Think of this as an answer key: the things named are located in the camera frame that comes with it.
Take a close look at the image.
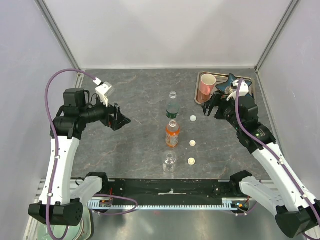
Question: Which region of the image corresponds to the blue star-shaped dish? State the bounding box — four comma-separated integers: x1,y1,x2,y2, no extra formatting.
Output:
216,73,253,95

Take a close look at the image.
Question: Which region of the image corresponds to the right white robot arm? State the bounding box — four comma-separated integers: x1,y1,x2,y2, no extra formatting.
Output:
201,92,320,239

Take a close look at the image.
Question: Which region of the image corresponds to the green ceramic plate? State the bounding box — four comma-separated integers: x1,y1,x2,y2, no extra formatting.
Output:
36,213,93,240

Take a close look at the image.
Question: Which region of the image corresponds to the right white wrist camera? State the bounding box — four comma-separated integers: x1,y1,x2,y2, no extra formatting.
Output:
226,78,249,101

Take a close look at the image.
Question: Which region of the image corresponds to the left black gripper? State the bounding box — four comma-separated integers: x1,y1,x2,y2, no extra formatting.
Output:
80,95,131,131

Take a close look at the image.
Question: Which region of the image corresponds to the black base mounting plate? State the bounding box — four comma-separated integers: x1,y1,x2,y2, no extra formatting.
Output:
99,178,247,199

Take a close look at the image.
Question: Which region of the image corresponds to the pink mug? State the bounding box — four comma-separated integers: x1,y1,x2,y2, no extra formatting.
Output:
199,73,217,96

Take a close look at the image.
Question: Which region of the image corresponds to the middle white bottle cap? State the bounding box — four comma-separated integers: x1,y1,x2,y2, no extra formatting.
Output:
189,140,196,147

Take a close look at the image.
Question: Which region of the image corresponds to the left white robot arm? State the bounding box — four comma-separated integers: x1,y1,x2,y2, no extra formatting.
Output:
28,84,131,226

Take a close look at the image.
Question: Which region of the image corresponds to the orange drink bottle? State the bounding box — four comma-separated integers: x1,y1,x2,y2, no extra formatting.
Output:
165,119,180,148

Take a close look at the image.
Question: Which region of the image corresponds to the white bottle cap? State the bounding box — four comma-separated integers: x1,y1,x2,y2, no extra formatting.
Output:
189,140,196,147
190,115,197,122

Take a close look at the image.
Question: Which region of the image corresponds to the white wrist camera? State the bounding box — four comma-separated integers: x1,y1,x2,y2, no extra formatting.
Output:
226,78,249,101
95,82,115,107

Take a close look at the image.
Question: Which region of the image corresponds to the metal tray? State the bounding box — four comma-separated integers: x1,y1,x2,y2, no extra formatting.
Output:
194,71,256,105

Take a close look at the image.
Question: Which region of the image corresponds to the far white bottle cap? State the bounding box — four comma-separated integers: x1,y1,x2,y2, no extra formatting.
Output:
190,115,197,122

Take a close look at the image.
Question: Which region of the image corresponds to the clear bottle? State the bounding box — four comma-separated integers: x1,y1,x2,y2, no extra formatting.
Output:
162,150,178,173

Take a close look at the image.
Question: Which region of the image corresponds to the green label water bottle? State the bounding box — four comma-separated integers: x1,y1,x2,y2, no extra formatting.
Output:
165,91,180,119

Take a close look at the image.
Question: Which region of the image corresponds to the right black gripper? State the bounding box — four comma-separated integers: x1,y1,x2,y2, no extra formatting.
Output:
201,91,243,131

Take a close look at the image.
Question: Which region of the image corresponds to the slotted cable duct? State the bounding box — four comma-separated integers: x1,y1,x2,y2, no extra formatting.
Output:
86,198,249,211

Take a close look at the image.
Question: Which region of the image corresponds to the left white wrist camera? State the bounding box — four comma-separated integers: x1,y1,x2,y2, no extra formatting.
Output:
95,82,115,107

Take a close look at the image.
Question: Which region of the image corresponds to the cream bottle cap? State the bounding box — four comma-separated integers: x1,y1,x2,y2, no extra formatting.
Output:
187,157,196,166

